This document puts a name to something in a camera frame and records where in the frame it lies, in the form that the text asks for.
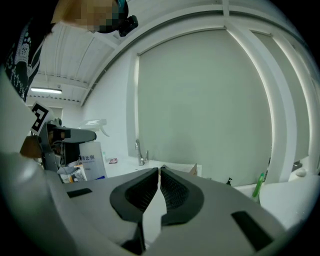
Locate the white spray bottle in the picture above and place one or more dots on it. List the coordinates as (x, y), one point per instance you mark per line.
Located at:
(93, 160)

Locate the black pump bottle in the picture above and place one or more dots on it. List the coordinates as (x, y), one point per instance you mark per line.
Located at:
(229, 181)

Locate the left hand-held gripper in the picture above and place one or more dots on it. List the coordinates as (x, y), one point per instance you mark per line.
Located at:
(40, 117)

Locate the white soap bar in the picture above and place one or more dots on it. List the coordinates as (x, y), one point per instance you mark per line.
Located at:
(300, 172)

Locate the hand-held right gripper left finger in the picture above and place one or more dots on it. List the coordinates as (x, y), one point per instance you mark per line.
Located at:
(100, 200)

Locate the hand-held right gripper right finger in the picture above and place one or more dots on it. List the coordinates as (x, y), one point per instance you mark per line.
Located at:
(212, 225)

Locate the person's head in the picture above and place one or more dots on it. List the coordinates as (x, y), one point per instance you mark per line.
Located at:
(95, 15)

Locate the person's left forearm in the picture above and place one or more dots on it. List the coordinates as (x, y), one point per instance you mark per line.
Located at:
(30, 147)

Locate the pink packet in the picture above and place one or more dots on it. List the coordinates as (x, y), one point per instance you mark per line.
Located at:
(113, 161)

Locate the black flat tray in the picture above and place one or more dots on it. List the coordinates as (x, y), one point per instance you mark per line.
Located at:
(298, 164)

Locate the white tube green cap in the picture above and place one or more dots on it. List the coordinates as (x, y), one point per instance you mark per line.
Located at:
(104, 157)

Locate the white sink table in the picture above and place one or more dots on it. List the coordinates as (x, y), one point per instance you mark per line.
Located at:
(125, 168)

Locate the person's black printed shirt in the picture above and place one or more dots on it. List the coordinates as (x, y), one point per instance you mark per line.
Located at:
(22, 62)

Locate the brown cardboard piece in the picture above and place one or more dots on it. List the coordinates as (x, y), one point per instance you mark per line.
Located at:
(193, 170)

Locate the ceiling tube light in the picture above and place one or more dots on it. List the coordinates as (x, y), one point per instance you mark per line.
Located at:
(46, 90)

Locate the chrome faucet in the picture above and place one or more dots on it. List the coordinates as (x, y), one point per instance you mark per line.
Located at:
(140, 155)

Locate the green plastic bottle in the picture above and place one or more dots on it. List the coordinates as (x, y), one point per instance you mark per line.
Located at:
(258, 185)

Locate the gray roller blind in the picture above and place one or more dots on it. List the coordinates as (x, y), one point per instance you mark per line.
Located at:
(287, 95)
(200, 105)

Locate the black head camera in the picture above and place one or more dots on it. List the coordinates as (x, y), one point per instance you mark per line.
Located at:
(128, 25)

